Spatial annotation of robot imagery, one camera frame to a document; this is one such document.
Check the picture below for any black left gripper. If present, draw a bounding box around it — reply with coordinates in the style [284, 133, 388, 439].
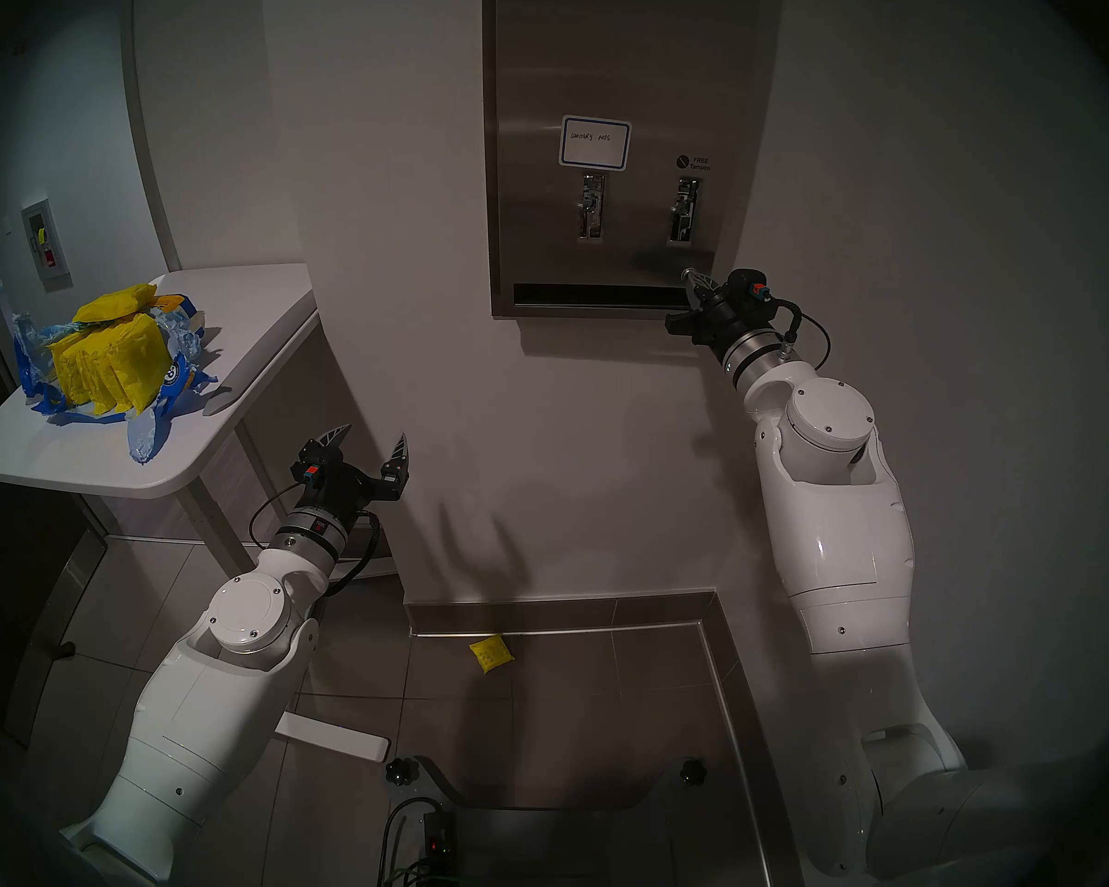
[291, 423, 411, 528]

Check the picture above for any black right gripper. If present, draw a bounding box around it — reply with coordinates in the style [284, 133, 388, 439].
[664, 266, 788, 359]

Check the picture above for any dark robot base platform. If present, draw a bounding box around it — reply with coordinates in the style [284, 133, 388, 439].
[416, 756, 685, 887]

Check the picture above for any stainless steel dispenser cabinet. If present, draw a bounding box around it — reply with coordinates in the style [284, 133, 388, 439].
[481, 0, 785, 322]

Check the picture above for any chrome dispensing lever mechanism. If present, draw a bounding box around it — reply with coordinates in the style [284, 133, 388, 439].
[670, 176, 703, 246]
[578, 174, 608, 242]

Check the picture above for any white blue-bordered label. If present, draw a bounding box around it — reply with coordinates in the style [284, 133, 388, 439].
[559, 115, 631, 170]

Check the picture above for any blue plastic pad bag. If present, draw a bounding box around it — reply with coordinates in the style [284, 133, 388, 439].
[11, 289, 234, 464]

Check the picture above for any black power box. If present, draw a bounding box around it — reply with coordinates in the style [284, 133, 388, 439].
[422, 807, 458, 881]

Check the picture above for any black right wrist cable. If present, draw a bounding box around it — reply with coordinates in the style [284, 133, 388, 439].
[767, 294, 833, 373]

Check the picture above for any white pedestal table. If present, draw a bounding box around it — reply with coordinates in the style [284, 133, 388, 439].
[0, 264, 391, 763]

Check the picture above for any black and green cable bundle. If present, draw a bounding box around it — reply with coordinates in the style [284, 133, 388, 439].
[374, 796, 445, 887]

